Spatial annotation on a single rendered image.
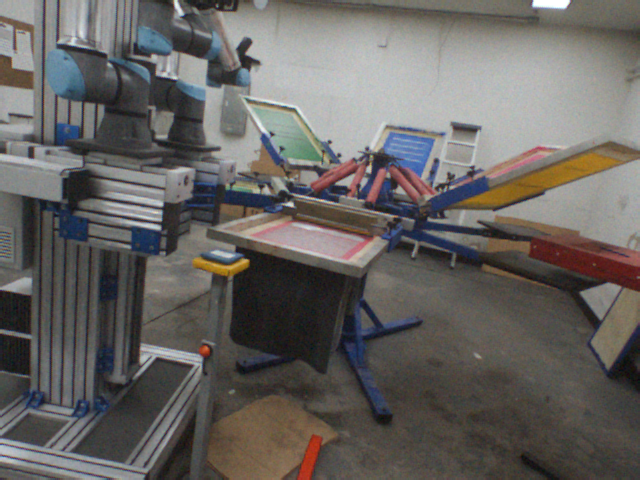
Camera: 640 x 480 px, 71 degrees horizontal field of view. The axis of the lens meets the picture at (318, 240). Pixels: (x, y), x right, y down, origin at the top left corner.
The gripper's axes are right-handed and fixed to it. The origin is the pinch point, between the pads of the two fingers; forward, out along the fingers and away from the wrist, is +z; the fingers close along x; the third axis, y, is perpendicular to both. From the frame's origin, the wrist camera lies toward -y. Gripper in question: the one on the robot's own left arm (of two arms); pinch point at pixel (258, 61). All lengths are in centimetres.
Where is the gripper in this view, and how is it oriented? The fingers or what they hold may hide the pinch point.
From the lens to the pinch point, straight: 244.1
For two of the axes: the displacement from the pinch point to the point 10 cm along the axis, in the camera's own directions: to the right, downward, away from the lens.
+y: -2.9, 9.1, 2.8
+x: 8.3, 3.9, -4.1
